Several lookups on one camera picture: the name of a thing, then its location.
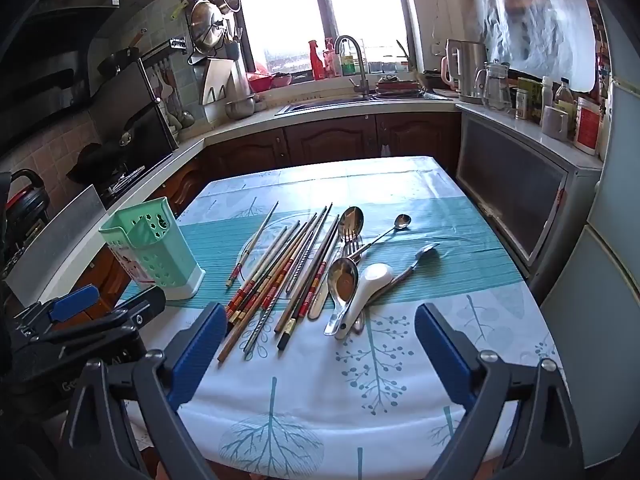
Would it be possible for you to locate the green plastic utensil holder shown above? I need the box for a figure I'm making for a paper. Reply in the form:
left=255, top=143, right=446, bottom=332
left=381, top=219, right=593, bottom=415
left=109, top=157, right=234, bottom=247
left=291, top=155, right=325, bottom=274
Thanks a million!
left=98, top=197, right=206, bottom=301

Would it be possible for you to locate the black range hood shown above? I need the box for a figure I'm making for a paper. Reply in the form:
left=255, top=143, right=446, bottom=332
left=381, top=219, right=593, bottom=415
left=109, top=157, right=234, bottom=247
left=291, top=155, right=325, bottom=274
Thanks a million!
left=0, top=0, right=151, bottom=158

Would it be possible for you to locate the gas stove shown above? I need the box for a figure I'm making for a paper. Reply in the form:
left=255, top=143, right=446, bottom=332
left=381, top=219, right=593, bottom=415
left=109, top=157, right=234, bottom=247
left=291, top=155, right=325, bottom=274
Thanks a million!
left=97, top=165, right=147, bottom=199

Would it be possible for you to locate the metal spoon golden handle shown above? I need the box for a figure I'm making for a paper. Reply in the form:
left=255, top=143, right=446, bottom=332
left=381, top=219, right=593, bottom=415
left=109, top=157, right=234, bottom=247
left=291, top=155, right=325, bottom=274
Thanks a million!
left=308, top=206, right=365, bottom=320

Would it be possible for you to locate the green box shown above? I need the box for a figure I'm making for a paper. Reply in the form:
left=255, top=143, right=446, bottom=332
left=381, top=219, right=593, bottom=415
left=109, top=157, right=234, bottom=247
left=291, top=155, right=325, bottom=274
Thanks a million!
left=517, top=77, right=543, bottom=126

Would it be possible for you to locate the white mug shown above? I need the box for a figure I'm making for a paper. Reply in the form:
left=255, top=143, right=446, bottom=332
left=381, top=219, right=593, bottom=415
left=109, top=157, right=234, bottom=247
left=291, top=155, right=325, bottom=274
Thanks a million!
left=541, top=105, right=571, bottom=142

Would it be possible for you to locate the steel sink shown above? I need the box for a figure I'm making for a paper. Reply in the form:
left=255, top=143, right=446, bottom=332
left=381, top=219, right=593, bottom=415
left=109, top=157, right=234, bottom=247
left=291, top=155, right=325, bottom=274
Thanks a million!
left=275, top=92, right=431, bottom=117

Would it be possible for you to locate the printed teal tablecloth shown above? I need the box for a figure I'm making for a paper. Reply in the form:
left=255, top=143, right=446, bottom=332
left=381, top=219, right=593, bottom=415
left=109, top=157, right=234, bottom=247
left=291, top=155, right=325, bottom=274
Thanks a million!
left=120, top=156, right=566, bottom=480

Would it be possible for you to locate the stack of brown dishes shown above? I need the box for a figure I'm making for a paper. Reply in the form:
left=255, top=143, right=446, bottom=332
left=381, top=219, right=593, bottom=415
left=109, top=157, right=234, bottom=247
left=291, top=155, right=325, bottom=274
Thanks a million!
left=375, top=74, right=426, bottom=101

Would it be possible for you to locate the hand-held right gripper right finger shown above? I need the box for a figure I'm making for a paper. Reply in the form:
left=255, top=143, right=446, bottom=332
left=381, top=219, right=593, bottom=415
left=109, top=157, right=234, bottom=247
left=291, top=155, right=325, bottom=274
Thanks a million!
left=414, top=303, right=585, bottom=480

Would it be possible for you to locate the steel electric kettle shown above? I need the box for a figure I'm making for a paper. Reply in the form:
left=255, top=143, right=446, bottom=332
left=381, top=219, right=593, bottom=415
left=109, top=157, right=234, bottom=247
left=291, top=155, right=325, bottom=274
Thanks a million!
left=445, top=39, right=488, bottom=106

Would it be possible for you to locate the grey metal panel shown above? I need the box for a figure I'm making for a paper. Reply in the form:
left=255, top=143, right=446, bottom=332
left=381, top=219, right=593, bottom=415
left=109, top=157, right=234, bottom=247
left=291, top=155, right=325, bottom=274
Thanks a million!
left=9, top=184, right=108, bottom=303

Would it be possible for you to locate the steel faucet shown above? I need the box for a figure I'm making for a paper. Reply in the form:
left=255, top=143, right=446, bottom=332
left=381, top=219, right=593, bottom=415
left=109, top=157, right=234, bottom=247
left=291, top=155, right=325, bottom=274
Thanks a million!
left=334, top=35, right=372, bottom=99

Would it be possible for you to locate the hanging white spatula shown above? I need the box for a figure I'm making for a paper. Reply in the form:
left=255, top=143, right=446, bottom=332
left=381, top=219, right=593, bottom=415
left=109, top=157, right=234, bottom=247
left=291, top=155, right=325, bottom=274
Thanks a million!
left=157, top=67, right=176, bottom=111

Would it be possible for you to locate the white ceramic spoon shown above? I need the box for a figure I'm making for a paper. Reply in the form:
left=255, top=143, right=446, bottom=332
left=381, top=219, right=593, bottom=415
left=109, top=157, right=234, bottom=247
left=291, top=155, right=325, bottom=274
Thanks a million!
left=335, top=263, right=394, bottom=339

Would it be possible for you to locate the flat-handled metal spoon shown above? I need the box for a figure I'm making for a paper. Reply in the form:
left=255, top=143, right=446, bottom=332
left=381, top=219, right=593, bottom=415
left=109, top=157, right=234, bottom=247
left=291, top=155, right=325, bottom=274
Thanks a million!
left=367, top=243, right=441, bottom=306

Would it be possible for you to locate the row of glass cups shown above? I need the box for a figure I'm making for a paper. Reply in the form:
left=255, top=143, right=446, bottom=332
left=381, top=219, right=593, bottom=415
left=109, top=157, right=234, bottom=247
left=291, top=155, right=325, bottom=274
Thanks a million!
left=367, top=57, right=411, bottom=75

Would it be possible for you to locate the black red electric baking pan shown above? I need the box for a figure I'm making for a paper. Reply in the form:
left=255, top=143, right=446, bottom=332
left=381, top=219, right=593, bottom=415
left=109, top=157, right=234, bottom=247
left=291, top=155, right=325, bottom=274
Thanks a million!
left=0, top=169, right=52, bottom=266

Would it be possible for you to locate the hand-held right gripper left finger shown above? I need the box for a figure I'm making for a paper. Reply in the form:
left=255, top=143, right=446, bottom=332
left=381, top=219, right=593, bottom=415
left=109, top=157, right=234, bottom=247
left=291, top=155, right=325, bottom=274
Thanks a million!
left=59, top=302, right=229, bottom=480

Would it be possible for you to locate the red label white jar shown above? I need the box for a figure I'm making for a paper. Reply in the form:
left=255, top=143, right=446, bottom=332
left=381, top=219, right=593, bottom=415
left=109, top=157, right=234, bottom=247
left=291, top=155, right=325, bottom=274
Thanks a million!
left=573, top=97, right=603, bottom=156

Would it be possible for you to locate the wall utensil rail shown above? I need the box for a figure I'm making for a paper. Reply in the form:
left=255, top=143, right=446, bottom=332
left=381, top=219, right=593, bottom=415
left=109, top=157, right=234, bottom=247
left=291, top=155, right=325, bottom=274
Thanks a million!
left=140, top=36, right=188, bottom=63

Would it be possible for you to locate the black splash guard panel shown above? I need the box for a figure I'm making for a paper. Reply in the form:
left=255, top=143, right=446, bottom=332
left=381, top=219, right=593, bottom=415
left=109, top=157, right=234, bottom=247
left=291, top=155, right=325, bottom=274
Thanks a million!
left=90, top=57, right=180, bottom=161

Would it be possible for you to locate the small long-handled metal spoon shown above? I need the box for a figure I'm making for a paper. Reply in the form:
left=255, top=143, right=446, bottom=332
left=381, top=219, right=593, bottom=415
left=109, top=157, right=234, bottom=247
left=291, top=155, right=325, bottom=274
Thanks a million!
left=348, top=214, right=413, bottom=264

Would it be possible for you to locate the large steel basin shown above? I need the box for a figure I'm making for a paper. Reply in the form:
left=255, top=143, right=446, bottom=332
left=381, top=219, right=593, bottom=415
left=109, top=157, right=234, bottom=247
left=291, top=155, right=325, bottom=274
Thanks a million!
left=189, top=1, right=226, bottom=54

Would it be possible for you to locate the window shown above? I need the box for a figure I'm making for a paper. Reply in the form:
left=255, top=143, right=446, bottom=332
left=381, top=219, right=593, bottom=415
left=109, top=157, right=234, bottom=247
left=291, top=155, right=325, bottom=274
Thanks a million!
left=222, top=0, right=423, bottom=81

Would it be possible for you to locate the crinkled white plastic sheet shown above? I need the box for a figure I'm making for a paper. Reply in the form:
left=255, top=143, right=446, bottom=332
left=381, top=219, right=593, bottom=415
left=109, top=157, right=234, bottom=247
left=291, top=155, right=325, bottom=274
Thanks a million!
left=472, top=0, right=603, bottom=96

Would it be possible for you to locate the black frying pan wooden handle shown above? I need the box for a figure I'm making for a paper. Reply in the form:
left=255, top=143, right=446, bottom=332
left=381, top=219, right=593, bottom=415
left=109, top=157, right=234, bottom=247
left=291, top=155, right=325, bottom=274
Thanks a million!
left=97, top=30, right=148, bottom=78

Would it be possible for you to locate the pale cutting board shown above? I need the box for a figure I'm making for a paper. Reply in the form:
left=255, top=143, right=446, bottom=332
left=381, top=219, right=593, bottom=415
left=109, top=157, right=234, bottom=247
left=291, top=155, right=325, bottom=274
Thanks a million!
left=201, top=57, right=236, bottom=106

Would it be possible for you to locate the clear plastic bottle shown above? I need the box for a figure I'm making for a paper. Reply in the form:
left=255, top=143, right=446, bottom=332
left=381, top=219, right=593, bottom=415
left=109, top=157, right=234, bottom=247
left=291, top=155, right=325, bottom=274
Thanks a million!
left=556, top=77, right=576, bottom=121

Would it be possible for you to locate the metal fork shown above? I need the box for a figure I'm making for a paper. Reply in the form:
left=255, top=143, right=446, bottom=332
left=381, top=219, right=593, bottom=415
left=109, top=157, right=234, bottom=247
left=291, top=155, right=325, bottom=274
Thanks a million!
left=341, top=234, right=363, bottom=265

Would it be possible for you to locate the pale grey refrigerator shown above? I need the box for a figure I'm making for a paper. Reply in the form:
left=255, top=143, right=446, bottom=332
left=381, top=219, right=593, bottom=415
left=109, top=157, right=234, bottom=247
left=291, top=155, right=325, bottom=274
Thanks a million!
left=539, top=72, right=640, bottom=471

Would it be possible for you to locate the glass pitcher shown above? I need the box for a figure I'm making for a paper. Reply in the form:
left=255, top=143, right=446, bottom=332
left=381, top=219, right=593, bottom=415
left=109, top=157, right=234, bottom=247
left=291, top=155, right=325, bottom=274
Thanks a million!
left=474, top=60, right=513, bottom=115

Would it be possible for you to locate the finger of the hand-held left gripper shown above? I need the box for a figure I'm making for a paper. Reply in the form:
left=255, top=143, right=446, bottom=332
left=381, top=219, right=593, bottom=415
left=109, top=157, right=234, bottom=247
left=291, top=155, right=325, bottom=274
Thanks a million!
left=14, top=284, right=101, bottom=333
left=60, top=287, right=167, bottom=348

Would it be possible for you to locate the steel mixing bowl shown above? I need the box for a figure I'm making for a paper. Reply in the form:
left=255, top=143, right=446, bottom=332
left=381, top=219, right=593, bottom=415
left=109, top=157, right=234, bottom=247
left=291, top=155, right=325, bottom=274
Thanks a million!
left=224, top=96, right=257, bottom=121

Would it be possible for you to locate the black wok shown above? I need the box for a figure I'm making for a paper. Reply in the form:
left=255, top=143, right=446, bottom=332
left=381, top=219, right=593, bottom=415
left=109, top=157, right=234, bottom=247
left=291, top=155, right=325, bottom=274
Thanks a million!
left=66, top=142, right=131, bottom=186

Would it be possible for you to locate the wide metal soup spoon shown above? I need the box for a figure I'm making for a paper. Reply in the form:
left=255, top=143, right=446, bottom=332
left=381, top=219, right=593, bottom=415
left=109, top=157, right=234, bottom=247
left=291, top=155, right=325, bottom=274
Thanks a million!
left=324, top=257, right=360, bottom=337

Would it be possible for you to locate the red spray bottle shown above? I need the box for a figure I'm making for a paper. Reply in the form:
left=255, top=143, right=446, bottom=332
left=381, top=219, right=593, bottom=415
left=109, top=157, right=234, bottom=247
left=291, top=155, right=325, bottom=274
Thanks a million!
left=309, top=40, right=326, bottom=81

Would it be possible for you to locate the pile of mixed chopsticks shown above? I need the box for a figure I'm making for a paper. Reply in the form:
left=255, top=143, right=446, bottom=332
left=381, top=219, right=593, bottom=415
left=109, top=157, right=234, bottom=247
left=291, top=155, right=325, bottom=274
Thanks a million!
left=217, top=202, right=333, bottom=363

